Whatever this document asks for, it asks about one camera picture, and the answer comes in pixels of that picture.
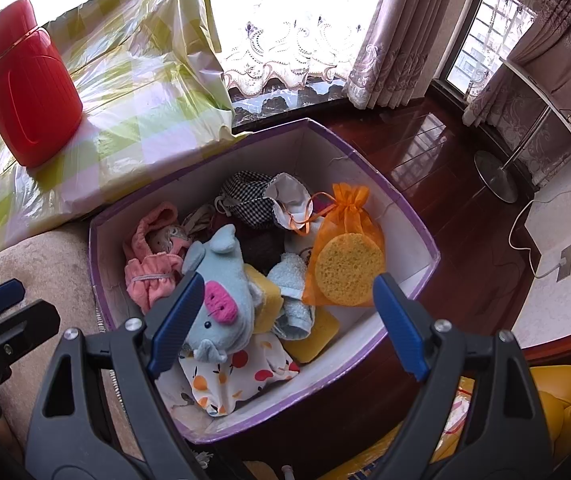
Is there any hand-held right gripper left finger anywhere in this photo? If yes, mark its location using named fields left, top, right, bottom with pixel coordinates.
left=26, top=270, right=206, bottom=480

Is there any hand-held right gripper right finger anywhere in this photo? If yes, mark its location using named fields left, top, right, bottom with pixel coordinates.
left=373, top=272, right=553, bottom=480

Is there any light blue plush pig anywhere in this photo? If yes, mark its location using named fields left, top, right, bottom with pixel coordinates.
left=180, top=224, right=255, bottom=363

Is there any pink towel cloth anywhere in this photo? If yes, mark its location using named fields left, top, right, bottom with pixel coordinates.
left=124, top=202, right=190, bottom=313

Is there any round yellow sponge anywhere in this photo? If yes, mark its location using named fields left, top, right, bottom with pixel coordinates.
left=315, top=232, right=386, bottom=307

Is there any white fruit-print pouch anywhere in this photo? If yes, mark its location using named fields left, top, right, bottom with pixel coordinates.
left=178, top=332, right=301, bottom=418

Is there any yellow rectangular sponge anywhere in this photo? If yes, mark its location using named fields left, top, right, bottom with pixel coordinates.
left=282, top=304, right=341, bottom=365
left=243, top=264, right=285, bottom=335

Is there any light blue towel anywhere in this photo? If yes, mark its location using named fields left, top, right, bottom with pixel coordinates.
left=266, top=252, right=315, bottom=341

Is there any orange organza bag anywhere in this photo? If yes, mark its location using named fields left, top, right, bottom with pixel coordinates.
left=288, top=182, right=387, bottom=309

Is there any black white gingham drawstring bag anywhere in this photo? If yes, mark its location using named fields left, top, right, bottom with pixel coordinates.
left=218, top=171, right=279, bottom=228

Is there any white drawstring pouch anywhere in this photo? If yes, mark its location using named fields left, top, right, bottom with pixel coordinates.
left=264, top=172, right=323, bottom=235

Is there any purple-edged cardboard box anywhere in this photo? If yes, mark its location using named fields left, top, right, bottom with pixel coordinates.
left=88, top=117, right=441, bottom=445

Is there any grey socket plate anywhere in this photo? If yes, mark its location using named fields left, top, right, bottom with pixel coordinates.
left=555, top=243, right=571, bottom=282

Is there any yellow leather chair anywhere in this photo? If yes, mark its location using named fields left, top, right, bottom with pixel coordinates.
left=528, top=364, right=571, bottom=471

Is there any red thermos flask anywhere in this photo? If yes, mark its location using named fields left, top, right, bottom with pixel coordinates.
left=0, top=0, right=85, bottom=168

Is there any dark marble window sill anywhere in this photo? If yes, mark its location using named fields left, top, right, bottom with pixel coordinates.
left=226, top=76, right=353, bottom=131

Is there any yellow checked plastic tablecloth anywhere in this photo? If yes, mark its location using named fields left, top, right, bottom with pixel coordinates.
left=0, top=0, right=239, bottom=271

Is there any white side table metal stand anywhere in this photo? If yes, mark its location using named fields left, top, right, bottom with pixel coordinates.
left=473, top=56, right=571, bottom=205

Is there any mauve patterned curtain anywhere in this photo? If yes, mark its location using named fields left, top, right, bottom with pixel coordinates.
left=463, top=0, right=571, bottom=188
left=344, top=0, right=463, bottom=110

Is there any window with grille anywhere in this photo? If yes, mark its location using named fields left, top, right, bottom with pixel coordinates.
left=438, top=0, right=553, bottom=108

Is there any white lace sheer curtain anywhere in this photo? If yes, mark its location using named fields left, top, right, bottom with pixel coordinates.
left=220, top=0, right=369, bottom=97

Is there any white cable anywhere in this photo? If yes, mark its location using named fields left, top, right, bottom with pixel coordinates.
left=508, top=147, right=571, bottom=279

